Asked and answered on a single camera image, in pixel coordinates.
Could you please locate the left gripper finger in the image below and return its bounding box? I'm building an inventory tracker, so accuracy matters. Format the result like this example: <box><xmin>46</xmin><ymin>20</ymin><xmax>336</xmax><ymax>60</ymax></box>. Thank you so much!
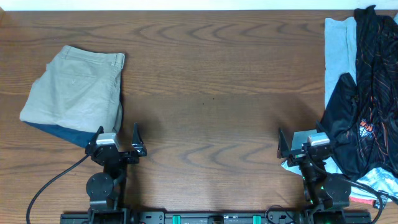
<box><xmin>131</xmin><ymin>123</ymin><xmax>147</xmax><ymax>156</ymax></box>
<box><xmin>93</xmin><ymin>126</ymin><xmax>104</xmax><ymax>142</ymax></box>

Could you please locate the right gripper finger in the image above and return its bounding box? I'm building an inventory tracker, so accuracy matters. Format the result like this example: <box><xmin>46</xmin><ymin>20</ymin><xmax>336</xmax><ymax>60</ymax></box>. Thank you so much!
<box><xmin>277</xmin><ymin>128</ymin><xmax>290</xmax><ymax>159</ymax></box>
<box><xmin>315</xmin><ymin>120</ymin><xmax>328</xmax><ymax>134</ymax></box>

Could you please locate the black orange patterned jersey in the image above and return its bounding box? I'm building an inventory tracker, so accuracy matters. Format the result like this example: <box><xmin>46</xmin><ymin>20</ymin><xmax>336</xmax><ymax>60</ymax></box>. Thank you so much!
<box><xmin>320</xmin><ymin>6</ymin><xmax>397</xmax><ymax>180</ymax></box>

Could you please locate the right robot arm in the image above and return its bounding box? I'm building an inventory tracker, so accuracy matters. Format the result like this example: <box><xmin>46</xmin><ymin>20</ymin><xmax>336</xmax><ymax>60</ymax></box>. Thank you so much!
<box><xmin>277</xmin><ymin>129</ymin><xmax>351</xmax><ymax>223</ymax></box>

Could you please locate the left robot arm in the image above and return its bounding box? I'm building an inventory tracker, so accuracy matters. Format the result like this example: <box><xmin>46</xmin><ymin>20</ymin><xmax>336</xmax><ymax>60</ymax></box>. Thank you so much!
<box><xmin>85</xmin><ymin>123</ymin><xmax>147</xmax><ymax>224</ymax></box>

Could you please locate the folded navy garment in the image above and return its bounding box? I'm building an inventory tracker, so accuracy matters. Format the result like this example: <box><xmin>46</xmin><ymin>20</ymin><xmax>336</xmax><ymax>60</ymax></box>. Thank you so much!
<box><xmin>25</xmin><ymin>121</ymin><xmax>96</xmax><ymax>148</ymax></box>

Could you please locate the black clothing label tag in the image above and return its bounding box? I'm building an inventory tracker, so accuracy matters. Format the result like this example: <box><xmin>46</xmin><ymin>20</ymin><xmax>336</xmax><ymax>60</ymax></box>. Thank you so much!
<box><xmin>373</xmin><ymin>191</ymin><xmax>389</xmax><ymax>210</ymax></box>

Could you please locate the light blue t-shirt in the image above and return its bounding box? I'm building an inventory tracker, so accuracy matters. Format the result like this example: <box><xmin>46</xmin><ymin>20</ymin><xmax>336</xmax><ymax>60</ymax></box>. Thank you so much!
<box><xmin>281</xmin><ymin>16</ymin><xmax>358</xmax><ymax>175</ymax></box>

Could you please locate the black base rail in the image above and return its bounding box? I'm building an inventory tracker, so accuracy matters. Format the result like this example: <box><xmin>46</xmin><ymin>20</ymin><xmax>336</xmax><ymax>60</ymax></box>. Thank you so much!
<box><xmin>60</xmin><ymin>210</ymin><xmax>372</xmax><ymax>224</ymax></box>

